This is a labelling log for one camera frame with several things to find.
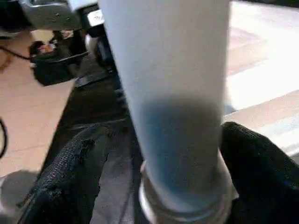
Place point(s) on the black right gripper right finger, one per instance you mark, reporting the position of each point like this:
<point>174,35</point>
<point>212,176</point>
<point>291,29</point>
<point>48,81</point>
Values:
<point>266,186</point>

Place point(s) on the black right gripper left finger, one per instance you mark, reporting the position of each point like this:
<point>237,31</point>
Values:
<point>70,186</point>

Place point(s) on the white plastic table top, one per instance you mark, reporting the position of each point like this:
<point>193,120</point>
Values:
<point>261,70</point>

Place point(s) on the white plastic table leg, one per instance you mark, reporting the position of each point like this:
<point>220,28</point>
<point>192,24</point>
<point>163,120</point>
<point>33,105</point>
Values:
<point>173,93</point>

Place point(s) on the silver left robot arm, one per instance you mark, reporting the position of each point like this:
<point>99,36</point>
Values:
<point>51,14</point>

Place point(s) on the black floor device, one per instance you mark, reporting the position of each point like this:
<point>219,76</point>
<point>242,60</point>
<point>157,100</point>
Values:
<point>56,63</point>

